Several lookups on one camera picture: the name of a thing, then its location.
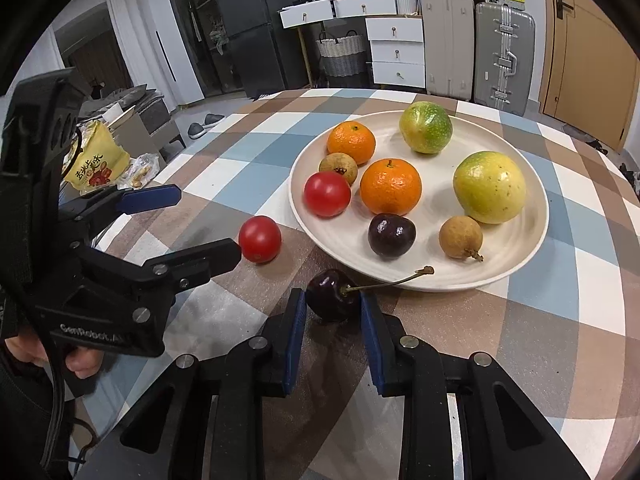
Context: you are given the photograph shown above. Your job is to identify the white drawer desk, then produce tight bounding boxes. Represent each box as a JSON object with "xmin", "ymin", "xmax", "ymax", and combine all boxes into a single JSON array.
[{"xmin": 280, "ymin": 0, "xmax": 426, "ymax": 89}]

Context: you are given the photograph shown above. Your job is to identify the cream round plate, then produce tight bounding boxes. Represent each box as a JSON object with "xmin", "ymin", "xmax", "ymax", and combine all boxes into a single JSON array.
[{"xmin": 288, "ymin": 110, "xmax": 549, "ymax": 292}]

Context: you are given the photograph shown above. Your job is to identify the woven laundry basket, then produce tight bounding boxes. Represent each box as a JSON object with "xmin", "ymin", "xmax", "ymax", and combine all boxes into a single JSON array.
[{"xmin": 316, "ymin": 29, "xmax": 369, "ymax": 88}]

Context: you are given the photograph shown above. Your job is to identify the left hand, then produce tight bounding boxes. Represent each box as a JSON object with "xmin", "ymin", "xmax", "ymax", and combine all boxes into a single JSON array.
[{"xmin": 4, "ymin": 330, "xmax": 104, "ymax": 379}]

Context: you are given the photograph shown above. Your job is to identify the black refrigerator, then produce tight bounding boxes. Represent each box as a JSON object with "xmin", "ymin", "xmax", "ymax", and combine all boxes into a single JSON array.
[{"xmin": 217, "ymin": 0, "xmax": 308, "ymax": 99}]

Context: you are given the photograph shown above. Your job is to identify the silver aluminium suitcase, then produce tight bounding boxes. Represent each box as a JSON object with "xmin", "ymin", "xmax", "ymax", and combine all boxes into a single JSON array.
[{"xmin": 473, "ymin": 2, "xmax": 536, "ymax": 116}]

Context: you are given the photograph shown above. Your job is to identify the wooden door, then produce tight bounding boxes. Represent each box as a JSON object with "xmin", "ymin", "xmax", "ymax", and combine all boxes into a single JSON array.
[{"xmin": 539, "ymin": 0, "xmax": 639, "ymax": 152}]

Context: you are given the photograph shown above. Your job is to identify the small brown longan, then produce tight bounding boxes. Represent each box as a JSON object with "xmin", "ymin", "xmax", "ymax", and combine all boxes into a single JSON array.
[{"xmin": 438, "ymin": 216, "xmax": 484, "ymax": 261}]

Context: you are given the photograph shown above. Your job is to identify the dark cherry with stem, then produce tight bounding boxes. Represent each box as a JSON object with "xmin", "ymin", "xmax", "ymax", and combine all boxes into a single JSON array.
[{"xmin": 305, "ymin": 266, "xmax": 435, "ymax": 323}]

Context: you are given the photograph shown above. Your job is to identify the red tomato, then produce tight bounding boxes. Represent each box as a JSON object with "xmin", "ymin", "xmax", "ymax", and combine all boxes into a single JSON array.
[
  {"xmin": 238, "ymin": 216, "xmax": 282, "ymax": 263},
  {"xmin": 303, "ymin": 171, "xmax": 352, "ymax": 218}
]

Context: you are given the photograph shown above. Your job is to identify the large brown longan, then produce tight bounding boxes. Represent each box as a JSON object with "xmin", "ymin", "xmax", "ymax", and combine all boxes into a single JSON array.
[{"xmin": 318, "ymin": 152, "xmax": 358, "ymax": 186}]

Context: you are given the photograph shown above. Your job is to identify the yellow snack bag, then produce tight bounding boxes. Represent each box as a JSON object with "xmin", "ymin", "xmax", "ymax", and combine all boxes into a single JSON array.
[{"xmin": 64, "ymin": 120, "xmax": 130, "ymax": 194}]

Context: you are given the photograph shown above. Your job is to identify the dark cherry without stem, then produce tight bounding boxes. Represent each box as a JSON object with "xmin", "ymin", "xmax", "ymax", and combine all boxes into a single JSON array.
[{"xmin": 368, "ymin": 214, "xmax": 416, "ymax": 259}]

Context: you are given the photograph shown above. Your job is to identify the beige suitcase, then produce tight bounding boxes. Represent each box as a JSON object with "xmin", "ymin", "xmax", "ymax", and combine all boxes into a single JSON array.
[{"xmin": 421, "ymin": 0, "xmax": 475, "ymax": 101}]

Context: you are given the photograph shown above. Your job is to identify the green yellow passion fruit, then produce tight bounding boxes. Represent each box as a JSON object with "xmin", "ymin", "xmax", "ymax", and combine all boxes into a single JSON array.
[{"xmin": 399, "ymin": 101, "xmax": 452, "ymax": 155}]

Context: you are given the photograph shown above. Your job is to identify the grey slippers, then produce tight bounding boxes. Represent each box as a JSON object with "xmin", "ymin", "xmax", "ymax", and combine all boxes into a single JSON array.
[{"xmin": 186, "ymin": 113, "xmax": 224, "ymax": 140}]

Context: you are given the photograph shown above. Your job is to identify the orange mandarin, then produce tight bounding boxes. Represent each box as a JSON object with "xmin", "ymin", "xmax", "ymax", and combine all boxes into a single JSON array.
[
  {"xmin": 359, "ymin": 158, "xmax": 422, "ymax": 216},
  {"xmin": 326, "ymin": 120, "xmax": 376, "ymax": 166}
]

